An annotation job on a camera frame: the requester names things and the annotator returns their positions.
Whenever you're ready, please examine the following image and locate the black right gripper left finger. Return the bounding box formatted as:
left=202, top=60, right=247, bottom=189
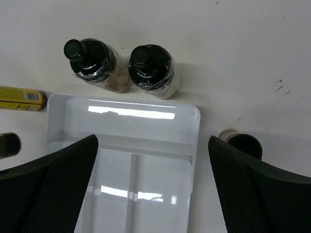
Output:
left=0, top=135, right=99, bottom=233

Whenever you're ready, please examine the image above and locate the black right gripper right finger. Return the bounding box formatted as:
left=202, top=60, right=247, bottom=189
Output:
left=208, top=136, right=311, bottom=233

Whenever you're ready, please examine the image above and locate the black cap spice jar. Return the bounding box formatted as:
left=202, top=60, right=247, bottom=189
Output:
left=219, top=130, right=263, bottom=160

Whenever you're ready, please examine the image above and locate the yellow oil bottle tan cap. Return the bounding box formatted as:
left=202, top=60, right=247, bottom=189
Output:
left=0, top=86, right=48, bottom=112

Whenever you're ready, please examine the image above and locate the gold capped glass grinder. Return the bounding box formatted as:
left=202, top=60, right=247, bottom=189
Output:
left=0, top=133, right=21, bottom=159

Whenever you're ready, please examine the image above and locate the white plastic organizer tray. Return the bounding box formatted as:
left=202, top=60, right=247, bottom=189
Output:
left=47, top=94, right=200, bottom=233

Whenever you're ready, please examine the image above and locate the black top shaker brown spice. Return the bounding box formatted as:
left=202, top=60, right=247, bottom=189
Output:
left=64, top=38, right=132, bottom=93

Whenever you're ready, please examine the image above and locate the black top shaker white spice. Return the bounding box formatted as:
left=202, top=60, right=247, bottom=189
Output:
left=128, top=44, right=181, bottom=100

